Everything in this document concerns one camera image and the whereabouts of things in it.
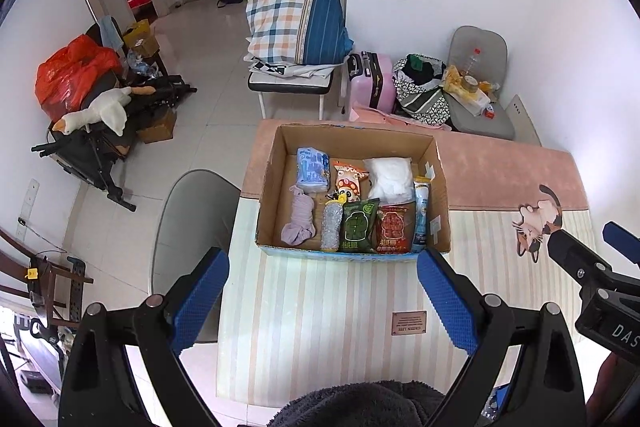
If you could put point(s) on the blue and white tube packet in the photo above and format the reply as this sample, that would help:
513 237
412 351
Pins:
421 212

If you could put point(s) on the pink suitcase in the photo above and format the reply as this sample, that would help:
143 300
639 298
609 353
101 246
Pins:
372 84

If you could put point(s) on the dark wooden chair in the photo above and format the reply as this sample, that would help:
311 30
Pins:
50 282

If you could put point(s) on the orange plastic bag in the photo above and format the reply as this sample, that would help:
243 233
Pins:
70 74

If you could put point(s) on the white goose plush toy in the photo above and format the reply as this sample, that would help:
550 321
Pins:
102 112

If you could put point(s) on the brown tape roll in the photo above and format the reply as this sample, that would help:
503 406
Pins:
470 81

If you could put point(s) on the dark fleece garment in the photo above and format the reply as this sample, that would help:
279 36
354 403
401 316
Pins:
350 407

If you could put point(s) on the pink cloth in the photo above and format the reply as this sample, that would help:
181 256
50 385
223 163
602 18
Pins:
380 117

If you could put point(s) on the light blue cloth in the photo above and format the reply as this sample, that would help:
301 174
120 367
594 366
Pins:
110 32

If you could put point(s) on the purple sock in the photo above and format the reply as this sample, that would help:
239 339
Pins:
301 219

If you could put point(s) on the yellow box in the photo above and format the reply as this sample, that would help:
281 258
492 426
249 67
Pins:
140 36

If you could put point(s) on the white power strip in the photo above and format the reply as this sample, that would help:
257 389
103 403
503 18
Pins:
27 207

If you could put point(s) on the black and white patterned bag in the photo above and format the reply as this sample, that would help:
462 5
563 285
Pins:
422 102

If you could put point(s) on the clear plastic bottle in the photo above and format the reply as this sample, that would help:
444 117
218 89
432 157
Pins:
472 63

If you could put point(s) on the plaid and blue quilt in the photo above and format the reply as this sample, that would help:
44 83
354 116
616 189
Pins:
290 17

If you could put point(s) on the blue tissue packet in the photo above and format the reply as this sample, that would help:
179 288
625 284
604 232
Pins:
312 169

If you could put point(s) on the green snack packet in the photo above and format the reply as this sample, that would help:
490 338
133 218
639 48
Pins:
359 227

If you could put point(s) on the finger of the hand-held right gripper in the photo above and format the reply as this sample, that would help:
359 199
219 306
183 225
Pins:
622 239
575 259

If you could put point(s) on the orange mushroom print snack packet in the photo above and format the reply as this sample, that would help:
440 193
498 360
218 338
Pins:
347 182

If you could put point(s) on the small brown cardboard box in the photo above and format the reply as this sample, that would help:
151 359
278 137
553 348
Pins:
157 127

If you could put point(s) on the grey chair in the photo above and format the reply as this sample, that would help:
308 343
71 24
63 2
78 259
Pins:
195 227
487 42

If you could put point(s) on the white board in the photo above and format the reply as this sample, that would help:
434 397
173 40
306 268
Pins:
522 119

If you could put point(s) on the small red and white box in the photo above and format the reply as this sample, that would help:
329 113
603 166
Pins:
490 111

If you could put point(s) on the white plastic bag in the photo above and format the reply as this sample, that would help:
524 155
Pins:
390 179

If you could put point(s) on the black folded stroller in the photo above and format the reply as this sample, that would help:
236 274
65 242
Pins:
90 152

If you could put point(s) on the person's right forearm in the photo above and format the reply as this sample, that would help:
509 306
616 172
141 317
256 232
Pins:
610 392

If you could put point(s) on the yellow plastic bag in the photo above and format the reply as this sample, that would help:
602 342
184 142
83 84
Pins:
454 81

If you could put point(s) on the small black box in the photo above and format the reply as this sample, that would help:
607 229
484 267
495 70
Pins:
35 382

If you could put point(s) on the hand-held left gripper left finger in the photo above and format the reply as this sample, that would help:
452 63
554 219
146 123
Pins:
200 302

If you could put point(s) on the red snack packet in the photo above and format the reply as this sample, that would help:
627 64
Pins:
395 229

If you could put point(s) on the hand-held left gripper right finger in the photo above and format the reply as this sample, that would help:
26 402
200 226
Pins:
447 302

